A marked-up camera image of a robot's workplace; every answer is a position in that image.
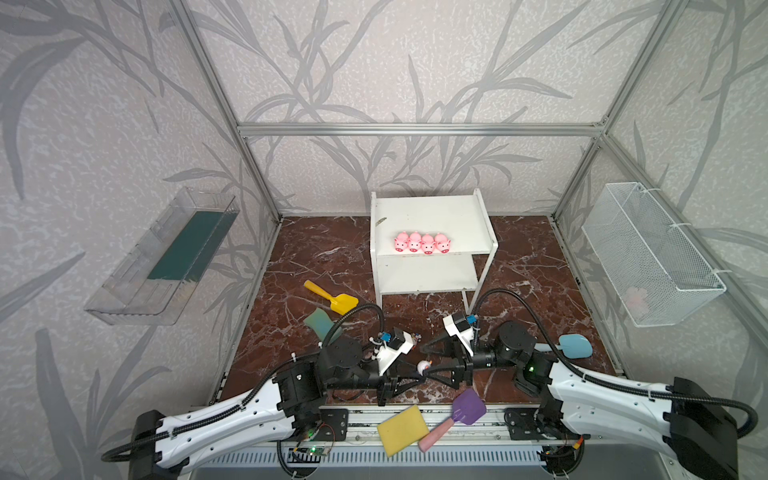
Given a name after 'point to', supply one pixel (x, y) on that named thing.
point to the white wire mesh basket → (659, 274)
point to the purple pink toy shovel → (467, 406)
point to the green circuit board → (313, 450)
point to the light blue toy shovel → (575, 346)
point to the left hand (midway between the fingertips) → (423, 372)
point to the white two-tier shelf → (465, 268)
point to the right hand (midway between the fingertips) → (426, 352)
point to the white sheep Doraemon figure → (423, 365)
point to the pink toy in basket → (637, 301)
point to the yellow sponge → (402, 429)
